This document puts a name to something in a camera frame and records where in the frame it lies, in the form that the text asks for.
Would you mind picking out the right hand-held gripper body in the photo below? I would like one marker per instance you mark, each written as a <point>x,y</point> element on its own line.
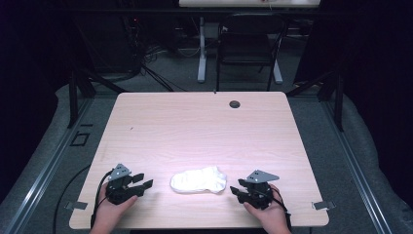
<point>258,191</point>

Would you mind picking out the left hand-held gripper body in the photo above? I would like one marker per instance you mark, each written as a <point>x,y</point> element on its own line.
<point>120,190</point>

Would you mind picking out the white sock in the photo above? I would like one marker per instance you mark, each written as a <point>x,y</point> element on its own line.
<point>219,180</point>
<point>195,180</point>

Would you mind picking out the person's left hand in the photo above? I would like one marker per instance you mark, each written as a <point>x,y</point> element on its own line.
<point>108,214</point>

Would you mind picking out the person's right hand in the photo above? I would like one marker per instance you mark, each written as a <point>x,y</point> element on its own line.
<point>271,217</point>

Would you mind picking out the round grey table grommet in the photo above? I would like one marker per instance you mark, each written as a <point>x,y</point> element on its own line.
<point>234,104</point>

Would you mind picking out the black metal stand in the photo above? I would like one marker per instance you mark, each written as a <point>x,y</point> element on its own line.
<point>78,94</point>
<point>334,94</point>

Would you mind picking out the black folding chair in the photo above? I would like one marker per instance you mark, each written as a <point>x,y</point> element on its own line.
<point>250,42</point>

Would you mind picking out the white desk with legs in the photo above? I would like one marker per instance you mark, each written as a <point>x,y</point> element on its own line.
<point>246,3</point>

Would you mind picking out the grey metal table bracket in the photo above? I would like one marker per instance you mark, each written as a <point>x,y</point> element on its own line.
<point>76,205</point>
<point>323,205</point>

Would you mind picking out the aluminium floor rail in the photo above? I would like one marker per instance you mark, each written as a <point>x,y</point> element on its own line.
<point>48,169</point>
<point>357,169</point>

